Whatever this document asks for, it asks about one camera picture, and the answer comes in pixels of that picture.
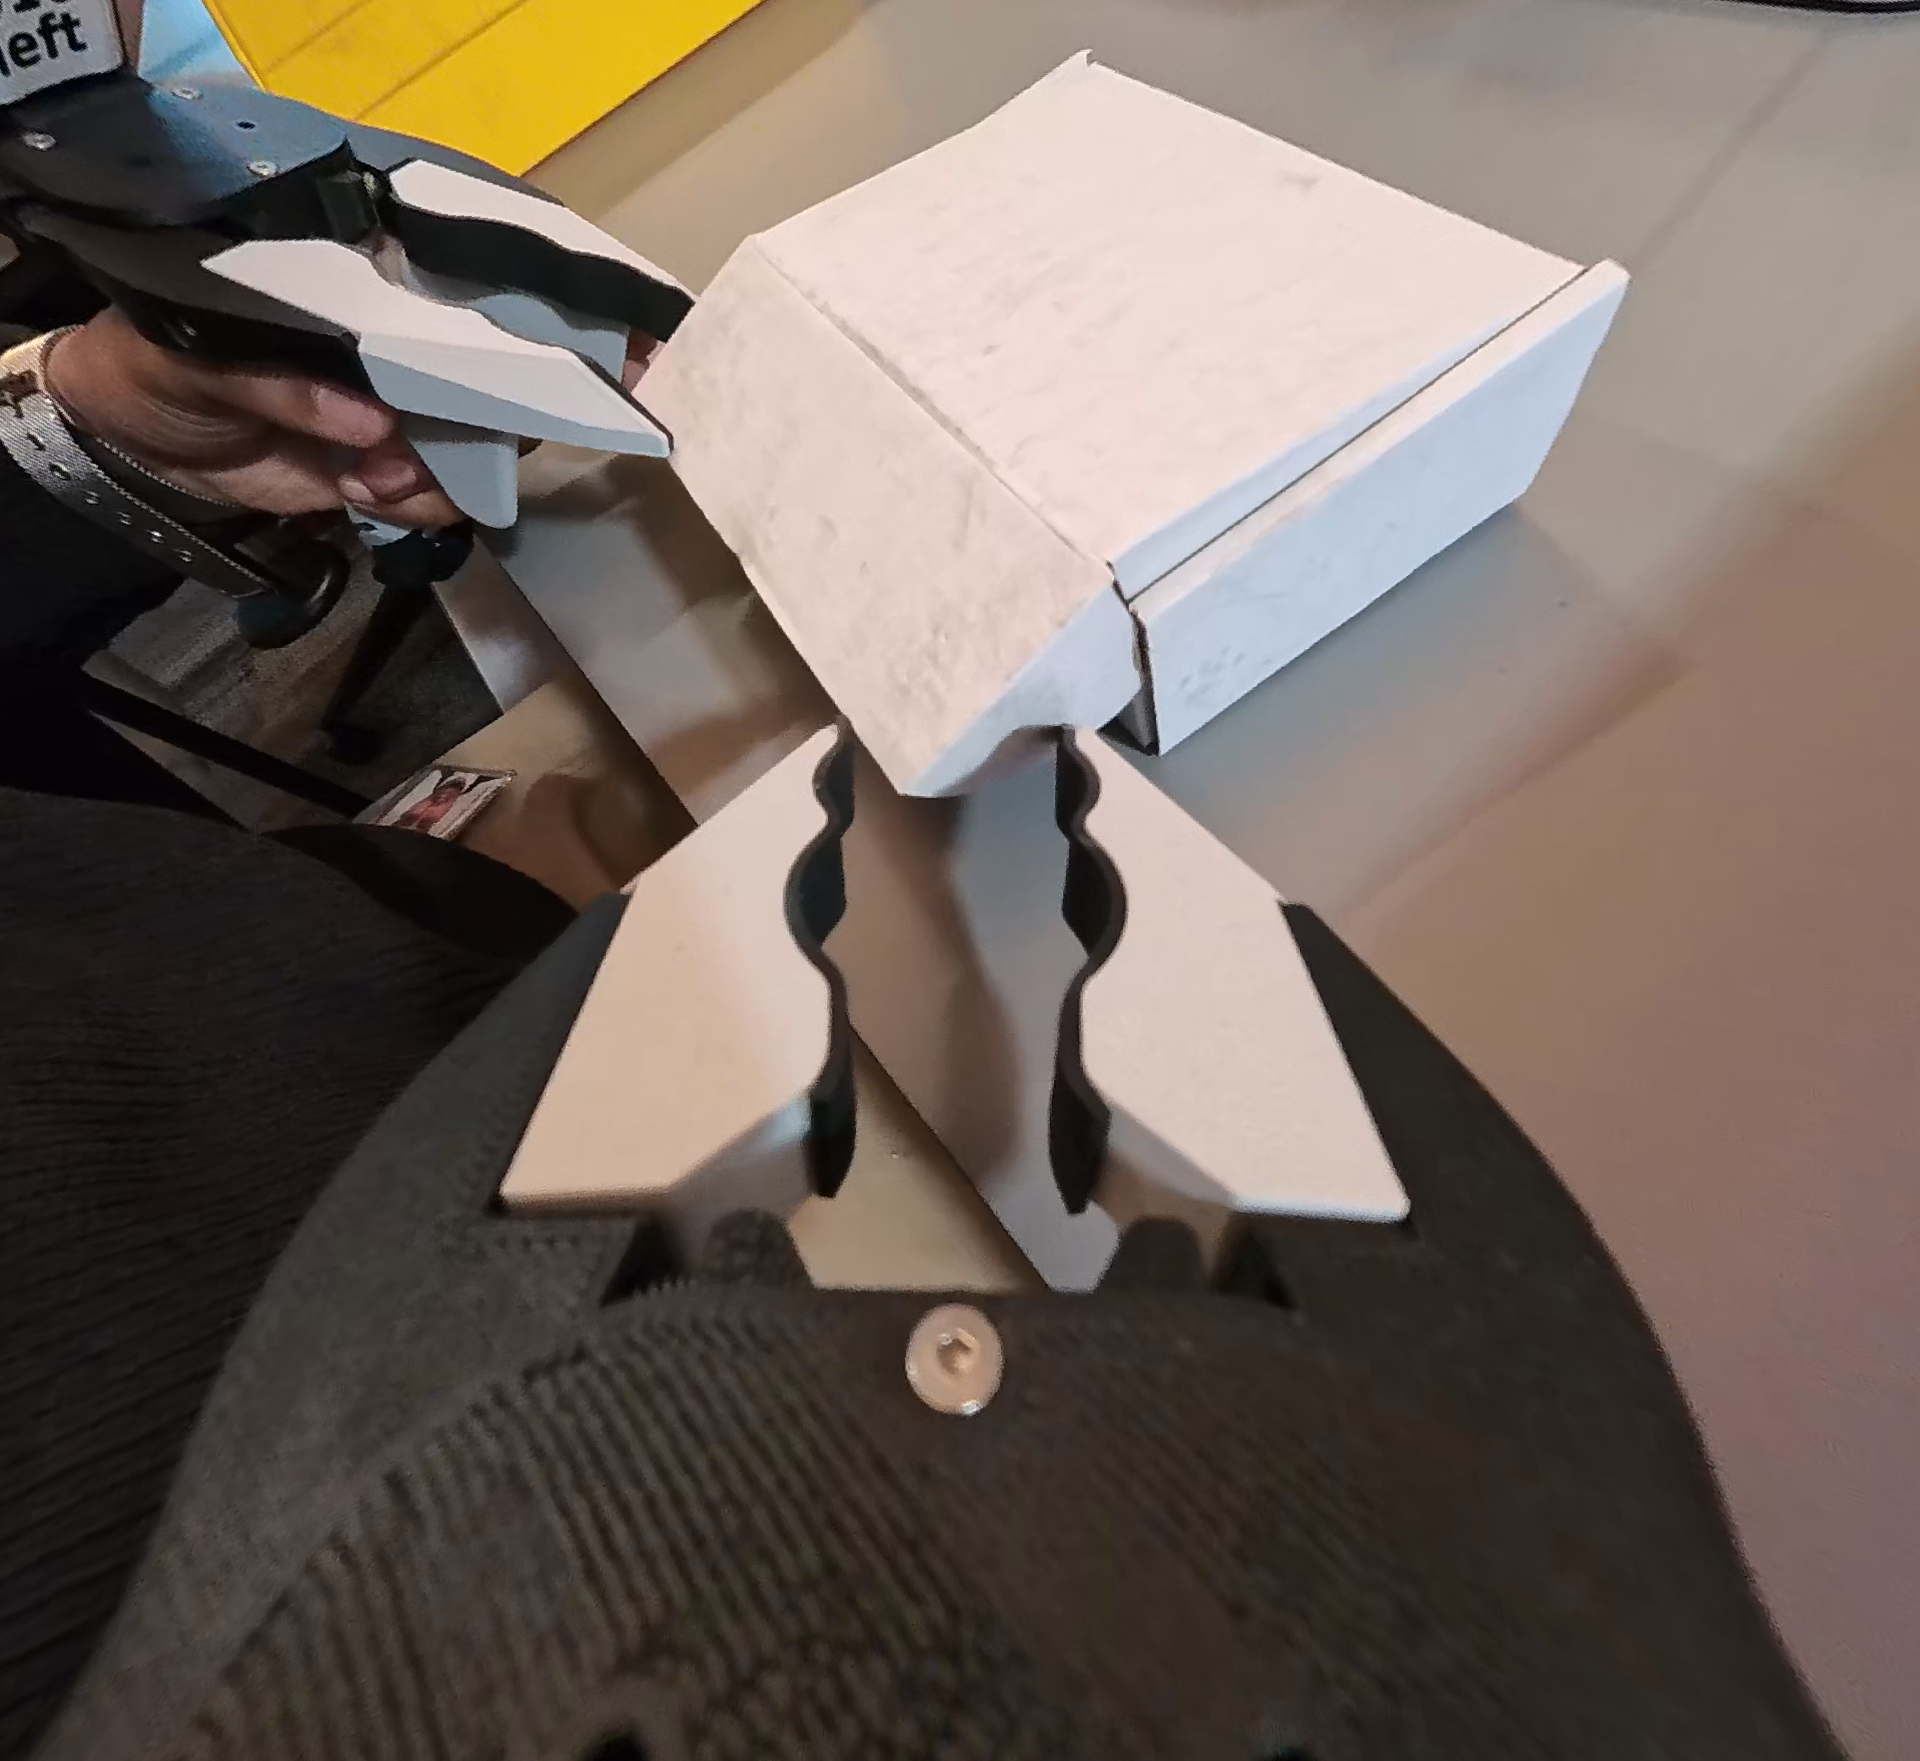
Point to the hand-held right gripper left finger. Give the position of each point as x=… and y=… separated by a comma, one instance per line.
x=674, y=1042

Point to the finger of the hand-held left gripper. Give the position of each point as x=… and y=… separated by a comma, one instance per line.
x=450, y=367
x=495, y=201

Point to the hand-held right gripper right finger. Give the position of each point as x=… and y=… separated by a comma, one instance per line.
x=1245, y=1042

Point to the white cardboard mailer box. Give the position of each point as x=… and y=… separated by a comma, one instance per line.
x=1171, y=290

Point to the person's left forearm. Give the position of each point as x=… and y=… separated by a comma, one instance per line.
x=44, y=621

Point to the pale blue desk sheet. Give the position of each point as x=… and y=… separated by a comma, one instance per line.
x=188, y=14

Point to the grey desk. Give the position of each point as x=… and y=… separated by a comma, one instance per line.
x=1651, y=740

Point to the person's left hand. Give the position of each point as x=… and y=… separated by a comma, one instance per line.
x=225, y=419

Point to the printed photo card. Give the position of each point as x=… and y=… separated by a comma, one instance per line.
x=439, y=800

